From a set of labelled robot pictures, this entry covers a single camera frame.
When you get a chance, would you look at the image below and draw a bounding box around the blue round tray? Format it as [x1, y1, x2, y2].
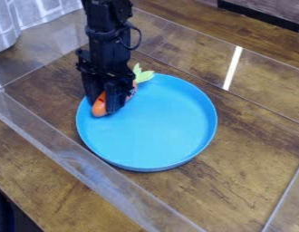
[76, 73, 217, 172]

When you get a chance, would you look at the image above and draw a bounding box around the clear acrylic enclosure wall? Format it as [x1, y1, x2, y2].
[0, 0, 299, 232]

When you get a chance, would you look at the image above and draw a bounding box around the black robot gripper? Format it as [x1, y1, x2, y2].
[76, 24, 136, 114]

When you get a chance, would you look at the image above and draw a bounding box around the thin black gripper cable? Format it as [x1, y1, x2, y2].
[117, 22, 143, 51]

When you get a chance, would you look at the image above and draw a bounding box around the orange toy carrot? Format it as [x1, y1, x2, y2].
[92, 63, 155, 117]

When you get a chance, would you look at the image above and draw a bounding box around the white grey checked curtain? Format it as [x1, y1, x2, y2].
[0, 0, 83, 52]

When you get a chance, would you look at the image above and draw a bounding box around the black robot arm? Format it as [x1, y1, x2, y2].
[76, 0, 139, 117]

